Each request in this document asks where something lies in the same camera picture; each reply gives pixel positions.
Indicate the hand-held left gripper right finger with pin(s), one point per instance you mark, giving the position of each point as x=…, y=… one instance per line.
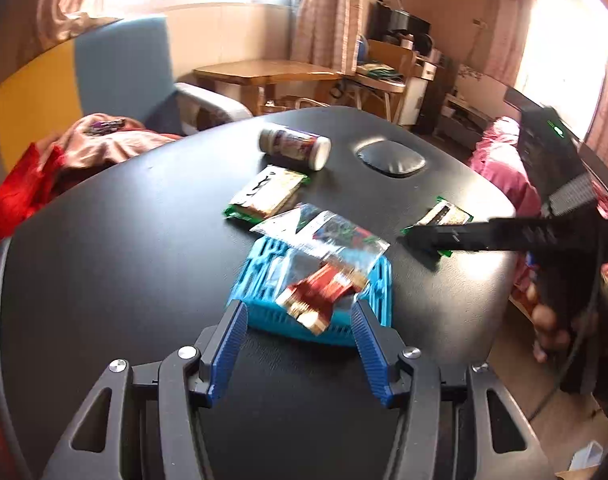
x=371, y=355

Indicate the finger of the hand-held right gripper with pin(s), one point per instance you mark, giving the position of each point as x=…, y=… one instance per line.
x=464, y=237

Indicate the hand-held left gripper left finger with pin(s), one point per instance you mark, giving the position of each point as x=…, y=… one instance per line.
x=223, y=355

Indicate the green wafer packet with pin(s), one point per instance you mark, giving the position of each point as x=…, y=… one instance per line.
x=446, y=212
x=269, y=192

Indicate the blue plastic basket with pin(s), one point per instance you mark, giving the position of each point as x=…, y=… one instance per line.
x=264, y=316

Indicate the clear bag with red snack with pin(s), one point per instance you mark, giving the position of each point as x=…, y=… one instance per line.
x=304, y=230

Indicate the person's right hand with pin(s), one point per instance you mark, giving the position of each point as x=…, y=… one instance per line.
x=549, y=332

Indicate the pink bedding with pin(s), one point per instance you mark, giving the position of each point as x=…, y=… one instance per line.
x=499, y=160

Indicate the black oval cushion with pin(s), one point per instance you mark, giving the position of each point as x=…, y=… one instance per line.
x=391, y=157

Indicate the white cabinet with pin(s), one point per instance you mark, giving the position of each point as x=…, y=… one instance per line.
x=424, y=90

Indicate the pink patterned curtain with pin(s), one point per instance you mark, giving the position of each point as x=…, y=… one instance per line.
x=329, y=20
x=68, y=5
x=509, y=25

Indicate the wooden chair with cushion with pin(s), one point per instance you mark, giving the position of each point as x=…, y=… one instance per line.
x=384, y=55

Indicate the black monitor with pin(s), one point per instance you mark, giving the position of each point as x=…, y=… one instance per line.
x=409, y=22

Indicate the pink blanket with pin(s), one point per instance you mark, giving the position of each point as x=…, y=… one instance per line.
x=93, y=152

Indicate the wooden side table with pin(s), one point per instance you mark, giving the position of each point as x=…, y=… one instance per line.
x=264, y=70

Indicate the red cloth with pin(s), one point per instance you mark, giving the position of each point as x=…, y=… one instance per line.
x=18, y=190

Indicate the grey yellow blue armchair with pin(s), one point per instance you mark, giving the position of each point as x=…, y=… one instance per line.
x=123, y=70

